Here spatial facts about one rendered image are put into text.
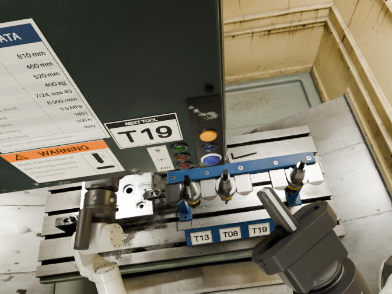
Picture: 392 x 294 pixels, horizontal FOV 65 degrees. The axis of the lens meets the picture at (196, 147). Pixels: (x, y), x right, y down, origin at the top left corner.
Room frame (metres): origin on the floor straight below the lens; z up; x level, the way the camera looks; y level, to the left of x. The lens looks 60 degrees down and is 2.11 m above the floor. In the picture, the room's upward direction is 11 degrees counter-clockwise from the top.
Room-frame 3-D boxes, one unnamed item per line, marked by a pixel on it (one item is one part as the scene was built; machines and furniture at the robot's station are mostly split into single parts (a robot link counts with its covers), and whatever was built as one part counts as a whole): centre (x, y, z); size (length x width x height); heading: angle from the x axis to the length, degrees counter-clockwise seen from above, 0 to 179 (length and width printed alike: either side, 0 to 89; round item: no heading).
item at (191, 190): (0.36, 0.04, 1.26); 0.04 x 0.04 x 0.07
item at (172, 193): (0.36, 0.10, 1.21); 0.07 x 0.05 x 0.01; 176
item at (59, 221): (0.43, 0.52, 0.97); 0.13 x 0.03 x 0.15; 86
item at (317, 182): (0.34, -0.34, 1.21); 0.07 x 0.05 x 0.01; 176
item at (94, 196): (0.37, 0.28, 1.34); 0.13 x 0.12 x 0.10; 83
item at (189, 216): (0.42, 0.09, 1.05); 0.10 x 0.05 x 0.30; 176
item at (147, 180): (0.52, 0.35, 0.97); 0.29 x 0.23 x 0.05; 86
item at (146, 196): (0.47, 0.18, 0.97); 0.13 x 0.03 x 0.15; 86
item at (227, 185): (0.35, -0.07, 1.26); 0.04 x 0.04 x 0.07
